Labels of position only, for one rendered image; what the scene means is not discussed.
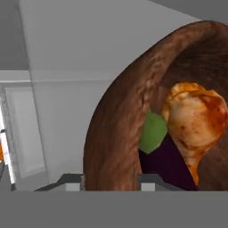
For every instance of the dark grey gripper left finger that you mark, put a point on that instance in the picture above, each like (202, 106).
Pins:
(72, 181)

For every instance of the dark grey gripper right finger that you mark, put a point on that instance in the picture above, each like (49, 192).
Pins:
(148, 181)

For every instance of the brown wooden bowl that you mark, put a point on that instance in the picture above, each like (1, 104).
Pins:
(118, 124)

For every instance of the purple eggplant with green stem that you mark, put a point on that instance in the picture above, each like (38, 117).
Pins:
(166, 163)

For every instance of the roasted chicken drumstick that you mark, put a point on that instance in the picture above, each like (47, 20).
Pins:
(193, 124)

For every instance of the white fridge shelf edge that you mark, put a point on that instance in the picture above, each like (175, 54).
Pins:
(6, 148)

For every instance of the grey panelled cupboard door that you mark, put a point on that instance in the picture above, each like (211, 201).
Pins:
(25, 130)

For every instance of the small orange item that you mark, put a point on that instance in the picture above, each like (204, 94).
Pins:
(1, 152)

